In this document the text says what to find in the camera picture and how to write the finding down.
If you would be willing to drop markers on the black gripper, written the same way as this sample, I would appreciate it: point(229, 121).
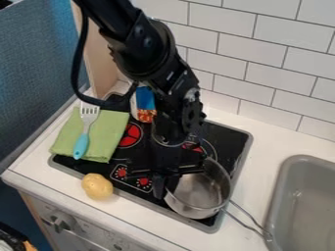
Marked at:
point(174, 130)

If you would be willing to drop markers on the silver pan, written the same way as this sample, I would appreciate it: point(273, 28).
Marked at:
point(200, 196)

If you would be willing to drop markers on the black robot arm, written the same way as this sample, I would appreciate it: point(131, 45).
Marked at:
point(139, 39)

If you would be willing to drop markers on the toy stove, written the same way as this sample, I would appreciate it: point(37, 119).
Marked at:
point(227, 143)

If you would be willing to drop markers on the yellow toy potato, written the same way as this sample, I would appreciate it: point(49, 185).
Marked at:
point(97, 187)

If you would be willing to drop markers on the green cloth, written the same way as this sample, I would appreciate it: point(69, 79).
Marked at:
point(107, 137)

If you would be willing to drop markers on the blue can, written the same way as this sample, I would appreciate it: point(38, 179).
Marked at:
point(144, 101)

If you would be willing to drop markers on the toy sink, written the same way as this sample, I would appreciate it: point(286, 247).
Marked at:
point(305, 202)

